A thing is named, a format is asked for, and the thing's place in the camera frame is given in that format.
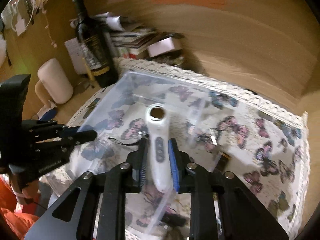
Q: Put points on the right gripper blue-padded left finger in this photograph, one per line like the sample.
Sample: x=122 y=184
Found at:
x=93 y=207

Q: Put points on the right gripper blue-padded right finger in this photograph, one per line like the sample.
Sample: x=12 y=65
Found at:
x=222 y=207

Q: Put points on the brown rectangular lighter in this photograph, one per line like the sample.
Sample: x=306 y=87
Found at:
x=222 y=161

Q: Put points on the clear plastic storage box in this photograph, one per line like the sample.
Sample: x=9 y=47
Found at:
x=147 y=129

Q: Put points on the white handheld massager device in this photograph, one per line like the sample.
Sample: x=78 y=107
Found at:
x=158 y=121

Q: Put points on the person's hand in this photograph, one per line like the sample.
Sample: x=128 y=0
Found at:
x=25 y=193

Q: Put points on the pink cylindrical mug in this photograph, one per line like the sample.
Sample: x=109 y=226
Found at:
x=53 y=85

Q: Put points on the butterfly print lace tablecloth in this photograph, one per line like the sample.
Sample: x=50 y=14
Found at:
x=266 y=146

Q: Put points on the white note paper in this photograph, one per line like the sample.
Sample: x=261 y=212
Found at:
x=76 y=55

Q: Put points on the dark wine bottle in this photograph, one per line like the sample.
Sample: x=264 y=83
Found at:
x=94 y=47

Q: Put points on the stack of books and papers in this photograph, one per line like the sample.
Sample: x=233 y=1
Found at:
x=129 y=38

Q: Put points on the small white cardboard box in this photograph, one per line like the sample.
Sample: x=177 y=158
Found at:
x=164 y=46

